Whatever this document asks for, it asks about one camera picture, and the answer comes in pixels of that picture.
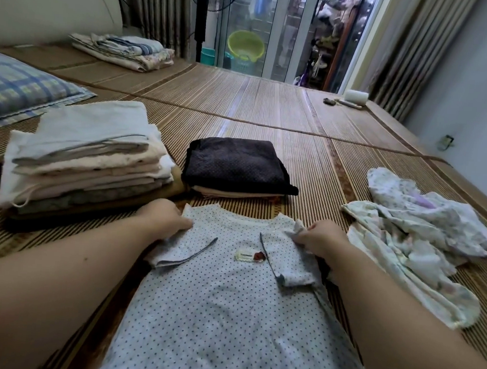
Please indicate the person's right hand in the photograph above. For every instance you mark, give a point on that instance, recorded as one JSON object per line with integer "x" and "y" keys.
{"x": 325, "y": 239}

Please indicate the person's left hand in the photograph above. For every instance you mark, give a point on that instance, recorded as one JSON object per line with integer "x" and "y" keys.
{"x": 164, "y": 219}

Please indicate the tan beige garment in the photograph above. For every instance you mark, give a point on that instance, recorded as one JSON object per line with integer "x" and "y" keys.
{"x": 234, "y": 194}

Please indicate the dark grey garment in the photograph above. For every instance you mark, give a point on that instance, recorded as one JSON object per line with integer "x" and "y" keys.
{"x": 237, "y": 165}

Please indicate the small floral white garment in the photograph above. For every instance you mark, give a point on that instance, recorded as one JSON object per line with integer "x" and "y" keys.
{"x": 444, "y": 221}

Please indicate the bamboo bed mat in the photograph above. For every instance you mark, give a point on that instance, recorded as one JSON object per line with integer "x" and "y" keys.
{"x": 251, "y": 102}

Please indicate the stack of light clothes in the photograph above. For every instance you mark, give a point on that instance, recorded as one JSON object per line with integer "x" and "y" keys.
{"x": 10, "y": 183}

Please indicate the person's left forearm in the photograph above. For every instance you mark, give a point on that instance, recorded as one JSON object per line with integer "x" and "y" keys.
{"x": 38, "y": 300}

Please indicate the person's right forearm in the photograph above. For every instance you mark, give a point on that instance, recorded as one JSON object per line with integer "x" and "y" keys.
{"x": 417, "y": 342}

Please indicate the white floral print garment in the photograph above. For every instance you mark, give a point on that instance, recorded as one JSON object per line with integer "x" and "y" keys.
{"x": 414, "y": 269}

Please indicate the small dark object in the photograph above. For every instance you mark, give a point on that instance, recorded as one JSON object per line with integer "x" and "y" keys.
{"x": 329, "y": 100}

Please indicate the white paper roll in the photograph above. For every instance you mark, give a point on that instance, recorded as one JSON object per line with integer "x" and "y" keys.
{"x": 356, "y": 97}

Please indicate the small teal bucket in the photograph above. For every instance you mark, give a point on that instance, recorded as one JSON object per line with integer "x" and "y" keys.
{"x": 208, "y": 57}

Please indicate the folded striped blanket stack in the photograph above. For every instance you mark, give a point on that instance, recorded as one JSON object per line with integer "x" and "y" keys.
{"x": 119, "y": 52}

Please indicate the blue plaid pillow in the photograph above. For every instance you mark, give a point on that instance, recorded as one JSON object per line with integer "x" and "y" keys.
{"x": 22, "y": 95}

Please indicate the yellow green basin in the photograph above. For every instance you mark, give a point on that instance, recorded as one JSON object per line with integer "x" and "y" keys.
{"x": 245, "y": 45}

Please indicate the cluttered balcony shelf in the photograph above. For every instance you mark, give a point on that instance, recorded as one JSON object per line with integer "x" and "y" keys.
{"x": 329, "y": 37}

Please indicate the beige patterned curtain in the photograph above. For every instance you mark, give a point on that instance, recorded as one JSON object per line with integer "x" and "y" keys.
{"x": 421, "y": 53}
{"x": 153, "y": 9}

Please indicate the black standing fan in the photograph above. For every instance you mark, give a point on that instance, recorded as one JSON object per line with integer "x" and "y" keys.
{"x": 204, "y": 5}

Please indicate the sliding glass balcony door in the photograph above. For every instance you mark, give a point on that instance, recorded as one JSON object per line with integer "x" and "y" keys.
{"x": 283, "y": 24}

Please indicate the white wall socket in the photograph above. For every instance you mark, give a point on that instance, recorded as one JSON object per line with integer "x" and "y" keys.
{"x": 446, "y": 142}

